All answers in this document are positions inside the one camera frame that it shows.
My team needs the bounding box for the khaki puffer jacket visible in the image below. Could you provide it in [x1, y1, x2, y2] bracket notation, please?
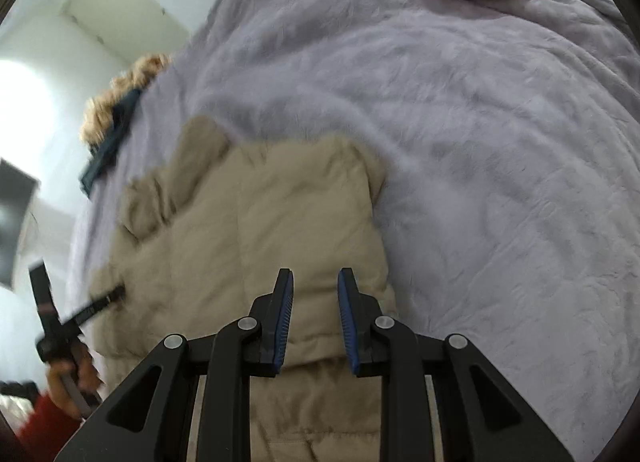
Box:
[90, 117, 396, 461]

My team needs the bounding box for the person left hand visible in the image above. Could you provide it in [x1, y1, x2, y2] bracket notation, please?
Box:
[47, 345, 103, 420]

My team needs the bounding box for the dark teal folded garment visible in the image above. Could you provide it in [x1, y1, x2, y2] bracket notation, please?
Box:
[79, 88, 142, 197]

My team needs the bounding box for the purple quilted bedspread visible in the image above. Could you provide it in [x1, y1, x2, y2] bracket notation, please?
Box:
[67, 0, 639, 461]

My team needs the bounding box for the tan striped crumpled garment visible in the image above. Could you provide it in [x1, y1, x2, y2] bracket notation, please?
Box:
[79, 53, 171, 147]

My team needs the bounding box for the white framed monitor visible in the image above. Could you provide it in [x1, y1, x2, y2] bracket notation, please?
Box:
[0, 159, 39, 287]

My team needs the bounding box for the white door with handle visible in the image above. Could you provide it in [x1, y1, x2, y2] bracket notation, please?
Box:
[62, 0, 190, 63]

